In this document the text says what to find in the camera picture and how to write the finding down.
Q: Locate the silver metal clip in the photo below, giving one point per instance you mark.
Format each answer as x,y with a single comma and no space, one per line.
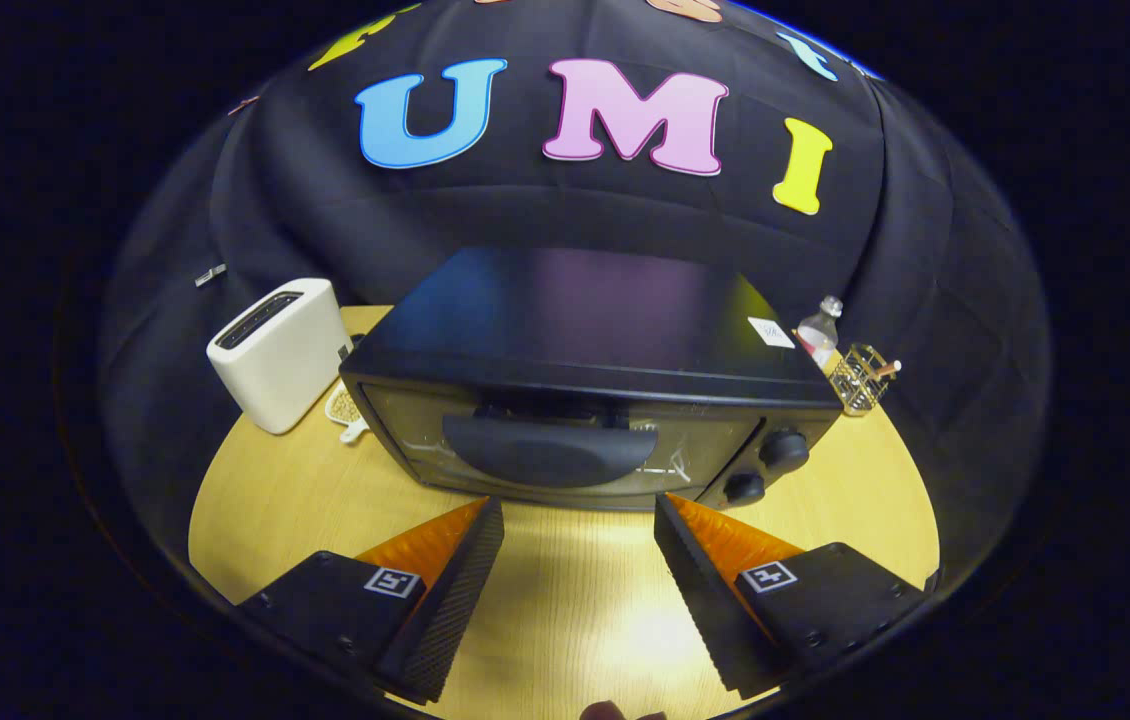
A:
210,275

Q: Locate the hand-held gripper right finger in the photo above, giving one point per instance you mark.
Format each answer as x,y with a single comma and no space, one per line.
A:
705,600

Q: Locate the clear bottle with white label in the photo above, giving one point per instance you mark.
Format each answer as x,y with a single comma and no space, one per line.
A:
817,335

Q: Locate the pink clip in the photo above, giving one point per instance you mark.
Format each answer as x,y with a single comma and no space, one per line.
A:
243,104

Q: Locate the white slot toaster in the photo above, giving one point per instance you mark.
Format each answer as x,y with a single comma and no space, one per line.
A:
280,370

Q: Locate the black backdrop cloth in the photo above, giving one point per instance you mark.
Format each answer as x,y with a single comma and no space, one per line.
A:
275,220

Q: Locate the small dish of beans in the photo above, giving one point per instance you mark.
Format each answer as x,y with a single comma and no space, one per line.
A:
345,410

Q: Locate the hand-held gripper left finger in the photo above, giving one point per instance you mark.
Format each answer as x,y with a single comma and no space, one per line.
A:
450,600

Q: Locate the black toaster oven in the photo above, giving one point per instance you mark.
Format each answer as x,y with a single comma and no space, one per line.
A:
575,310

